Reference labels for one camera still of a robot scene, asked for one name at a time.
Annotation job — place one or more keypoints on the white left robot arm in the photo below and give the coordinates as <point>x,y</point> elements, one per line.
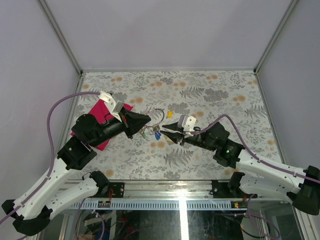
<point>33,211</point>

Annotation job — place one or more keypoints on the floral table mat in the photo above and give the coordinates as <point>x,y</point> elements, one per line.
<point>232,95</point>

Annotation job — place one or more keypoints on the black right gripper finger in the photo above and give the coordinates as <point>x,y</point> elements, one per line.
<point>175,137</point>
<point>173,127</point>

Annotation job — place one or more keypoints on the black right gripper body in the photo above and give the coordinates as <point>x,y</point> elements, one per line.
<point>190,140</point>

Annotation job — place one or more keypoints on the red cloth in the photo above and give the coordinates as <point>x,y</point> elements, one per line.
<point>102,114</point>

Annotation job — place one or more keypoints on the yellow key tag with label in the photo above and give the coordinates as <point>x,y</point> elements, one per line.
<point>168,140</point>

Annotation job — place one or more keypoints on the blue key tag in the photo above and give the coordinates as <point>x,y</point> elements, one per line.
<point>157,135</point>

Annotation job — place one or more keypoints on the large silver keyring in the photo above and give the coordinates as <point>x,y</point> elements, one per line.
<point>157,115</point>

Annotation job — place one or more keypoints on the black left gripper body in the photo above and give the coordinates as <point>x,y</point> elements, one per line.
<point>121,115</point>

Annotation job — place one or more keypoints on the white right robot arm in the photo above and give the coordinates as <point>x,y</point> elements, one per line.
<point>257,175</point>

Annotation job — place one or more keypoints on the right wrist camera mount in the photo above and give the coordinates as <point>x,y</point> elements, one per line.
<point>186,123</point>

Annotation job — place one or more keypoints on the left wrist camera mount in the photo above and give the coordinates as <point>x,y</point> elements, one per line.
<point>113,104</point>

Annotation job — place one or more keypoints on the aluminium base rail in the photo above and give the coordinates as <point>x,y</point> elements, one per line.
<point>162,190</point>

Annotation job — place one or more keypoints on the small yellow key tag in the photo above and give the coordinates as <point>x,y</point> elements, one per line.
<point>169,114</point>

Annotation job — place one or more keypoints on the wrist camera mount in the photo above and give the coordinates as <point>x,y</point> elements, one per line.
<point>186,123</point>
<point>113,104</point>

